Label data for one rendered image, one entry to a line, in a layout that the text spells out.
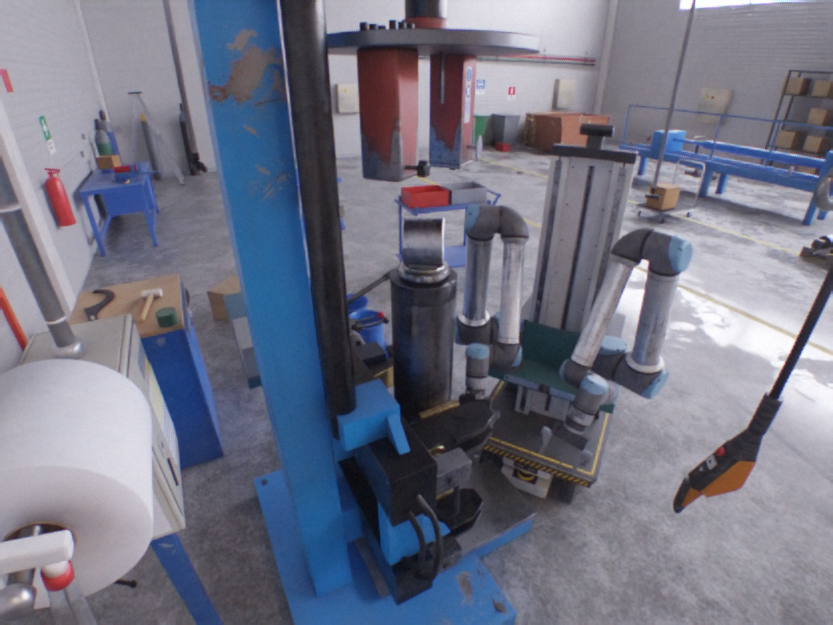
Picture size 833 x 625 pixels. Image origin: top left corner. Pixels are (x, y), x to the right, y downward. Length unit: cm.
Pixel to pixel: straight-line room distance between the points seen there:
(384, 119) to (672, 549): 238
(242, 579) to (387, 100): 213
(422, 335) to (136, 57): 1092
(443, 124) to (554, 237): 90
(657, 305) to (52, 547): 174
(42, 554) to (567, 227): 199
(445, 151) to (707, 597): 225
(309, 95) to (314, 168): 14
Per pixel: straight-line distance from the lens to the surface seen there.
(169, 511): 110
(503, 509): 238
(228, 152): 105
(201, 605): 166
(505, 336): 185
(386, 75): 104
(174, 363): 256
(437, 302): 132
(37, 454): 67
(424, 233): 128
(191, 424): 280
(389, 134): 105
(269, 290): 115
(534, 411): 265
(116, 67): 1185
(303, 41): 96
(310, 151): 97
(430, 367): 145
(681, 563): 267
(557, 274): 219
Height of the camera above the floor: 204
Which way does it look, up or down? 29 degrees down
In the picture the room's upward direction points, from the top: straight up
